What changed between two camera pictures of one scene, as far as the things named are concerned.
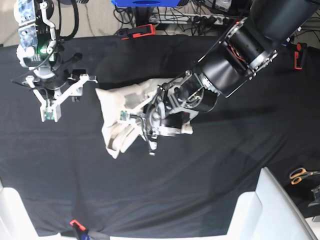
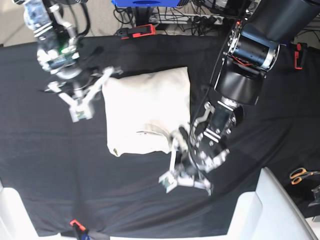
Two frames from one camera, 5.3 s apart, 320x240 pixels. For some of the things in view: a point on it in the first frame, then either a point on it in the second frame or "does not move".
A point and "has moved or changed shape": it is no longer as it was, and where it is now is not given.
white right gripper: (156, 122) to (171, 180)
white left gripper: (51, 111) to (83, 111)
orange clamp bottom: (74, 221) does not move
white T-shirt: (120, 105) has moved or changed shape
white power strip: (182, 18) does not move
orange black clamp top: (124, 34) does not move
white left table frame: (15, 222) does not move
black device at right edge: (316, 192) does not move
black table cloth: (189, 185) does not move
